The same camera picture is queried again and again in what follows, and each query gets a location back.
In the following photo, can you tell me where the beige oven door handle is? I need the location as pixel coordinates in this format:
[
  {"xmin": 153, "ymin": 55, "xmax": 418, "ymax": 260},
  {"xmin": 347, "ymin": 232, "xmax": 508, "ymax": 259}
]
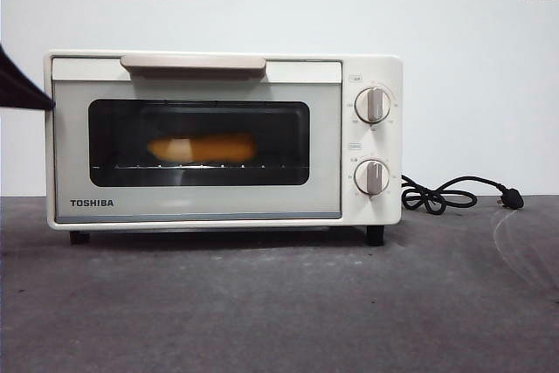
[{"xmin": 121, "ymin": 53, "xmax": 266, "ymax": 81}]

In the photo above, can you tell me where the glass oven door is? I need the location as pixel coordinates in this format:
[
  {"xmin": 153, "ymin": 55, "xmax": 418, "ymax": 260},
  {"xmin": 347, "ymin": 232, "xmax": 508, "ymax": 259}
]
[{"xmin": 51, "ymin": 57, "xmax": 343, "ymax": 221}]

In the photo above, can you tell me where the white Toshiba toaster oven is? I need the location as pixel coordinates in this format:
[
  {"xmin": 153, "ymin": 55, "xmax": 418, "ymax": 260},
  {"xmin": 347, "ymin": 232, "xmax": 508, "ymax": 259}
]
[{"xmin": 42, "ymin": 49, "xmax": 404, "ymax": 246}]

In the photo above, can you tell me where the beige oven knob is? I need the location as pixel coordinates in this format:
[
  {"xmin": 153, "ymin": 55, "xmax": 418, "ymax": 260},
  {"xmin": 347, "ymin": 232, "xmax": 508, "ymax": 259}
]
[
  {"xmin": 354, "ymin": 86, "xmax": 393, "ymax": 125},
  {"xmin": 353, "ymin": 159, "xmax": 391, "ymax": 197}
]

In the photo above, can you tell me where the metal wire oven rack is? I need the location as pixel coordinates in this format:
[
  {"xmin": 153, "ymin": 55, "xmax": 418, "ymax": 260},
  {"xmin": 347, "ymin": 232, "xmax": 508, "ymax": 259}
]
[{"xmin": 93, "ymin": 164, "xmax": 307, "ymax": 172}]

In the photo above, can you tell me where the black power cable with plug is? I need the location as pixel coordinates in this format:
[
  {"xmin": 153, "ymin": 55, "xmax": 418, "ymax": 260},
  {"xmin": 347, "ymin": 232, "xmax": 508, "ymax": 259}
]
[{"xmin": 400, "ymin": 174, "xmax": 525, "ymax": 212}]

